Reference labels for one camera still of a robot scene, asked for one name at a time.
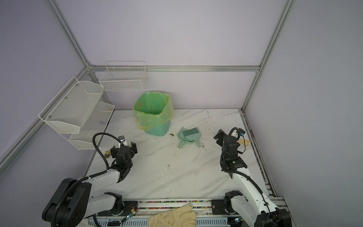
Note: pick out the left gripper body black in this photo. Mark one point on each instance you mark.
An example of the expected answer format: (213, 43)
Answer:
(130, 164)

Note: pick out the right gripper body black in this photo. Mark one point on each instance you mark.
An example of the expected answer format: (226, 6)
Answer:
(224, 157)

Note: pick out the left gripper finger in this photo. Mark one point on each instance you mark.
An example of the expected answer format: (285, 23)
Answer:
(134, 147)
(113, 152)

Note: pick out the green plastic dustpan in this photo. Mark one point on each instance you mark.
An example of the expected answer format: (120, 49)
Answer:
(182, 139)

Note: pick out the green hand brush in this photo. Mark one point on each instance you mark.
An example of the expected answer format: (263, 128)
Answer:
(192, 135)

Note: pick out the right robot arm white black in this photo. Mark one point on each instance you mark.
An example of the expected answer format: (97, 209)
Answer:
(249, 201)

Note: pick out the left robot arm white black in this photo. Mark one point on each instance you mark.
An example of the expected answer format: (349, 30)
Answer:
(86, 187)

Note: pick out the small yellow toy figure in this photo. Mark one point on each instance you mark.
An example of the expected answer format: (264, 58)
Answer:
(107, 154)

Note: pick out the beige small toy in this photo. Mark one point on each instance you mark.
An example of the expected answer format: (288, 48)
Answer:
(244, 142)

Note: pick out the lower white mesh shelf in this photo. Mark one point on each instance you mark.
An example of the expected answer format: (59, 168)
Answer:
(97, 122)

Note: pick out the white mesh shelf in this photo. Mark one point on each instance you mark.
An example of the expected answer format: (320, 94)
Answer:
(68, 112)
(97, 122)

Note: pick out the green trash bin with bag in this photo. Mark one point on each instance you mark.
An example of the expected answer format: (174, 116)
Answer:
(153, 112)

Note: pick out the upper white mesh shelf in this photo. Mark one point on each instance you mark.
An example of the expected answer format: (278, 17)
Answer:
(68, 112)

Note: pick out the beige work glove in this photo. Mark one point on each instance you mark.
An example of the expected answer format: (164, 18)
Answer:
(183, 216)

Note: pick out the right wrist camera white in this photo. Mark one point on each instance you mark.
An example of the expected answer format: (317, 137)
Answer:
(241, 132)

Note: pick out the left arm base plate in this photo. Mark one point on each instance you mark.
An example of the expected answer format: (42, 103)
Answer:
(127, 207)

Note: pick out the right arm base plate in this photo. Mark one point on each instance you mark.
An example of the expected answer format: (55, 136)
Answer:
(219, 206)

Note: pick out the aluminium rail front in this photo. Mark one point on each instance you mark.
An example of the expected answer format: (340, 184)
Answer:
(173, 208)

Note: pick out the white wire basket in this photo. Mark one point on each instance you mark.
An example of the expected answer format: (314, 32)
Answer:
(124, 76)

